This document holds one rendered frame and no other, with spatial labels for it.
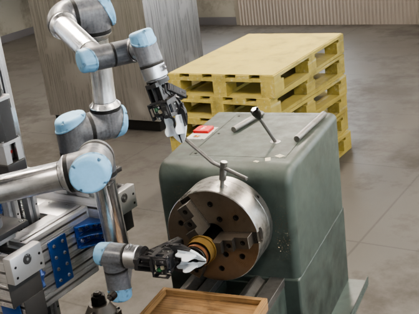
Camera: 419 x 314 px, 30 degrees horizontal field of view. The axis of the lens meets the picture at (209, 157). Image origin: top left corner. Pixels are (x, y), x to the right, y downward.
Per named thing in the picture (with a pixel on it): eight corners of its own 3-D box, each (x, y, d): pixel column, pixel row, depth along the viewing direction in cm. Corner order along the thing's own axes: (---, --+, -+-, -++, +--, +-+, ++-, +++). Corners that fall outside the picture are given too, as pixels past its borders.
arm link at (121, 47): (104, 43, 244) (115, 41, 234) (137, 35, 248) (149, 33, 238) (110, 67, 245) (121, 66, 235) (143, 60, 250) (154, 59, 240)
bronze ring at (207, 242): (191, 228, 241) (179, 242, 234) (219, 233, 238) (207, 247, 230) (193, 255, 245) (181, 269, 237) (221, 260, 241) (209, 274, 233)
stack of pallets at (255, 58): (257, 137, 668) (246, 32, 638) (354, 145, 622) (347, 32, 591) (173, 195, 569) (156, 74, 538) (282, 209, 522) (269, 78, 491)
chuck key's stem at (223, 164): (226, 195, 244) (229, 161, 240) (221, 197, 243) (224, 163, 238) (221, 192, 246) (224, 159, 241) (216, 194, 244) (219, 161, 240)
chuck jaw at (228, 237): (224, 225, 246) (259, 226, 241) (226, 239, 248) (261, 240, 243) (210, 241, 237) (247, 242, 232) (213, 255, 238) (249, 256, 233)
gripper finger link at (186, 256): (199, 268, 227) (171, 265, 230) (207, 259, 232) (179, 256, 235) (197, 259, 226) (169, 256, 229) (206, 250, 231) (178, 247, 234)
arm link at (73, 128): (55, 149, 291) (48, 114, 286) (89, 139, 296) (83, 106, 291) (64, 157, 280) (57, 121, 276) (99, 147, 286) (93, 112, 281)
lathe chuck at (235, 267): (176, 253, 265) (182, 169, 252) (264, 278, 255) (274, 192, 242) (164, 265, 257) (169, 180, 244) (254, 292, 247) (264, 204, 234)
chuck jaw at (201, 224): (204, 227, 249) (182, 198, 249) (216, 220, 247) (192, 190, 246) (190, 243, 240) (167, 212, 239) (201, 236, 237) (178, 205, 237)
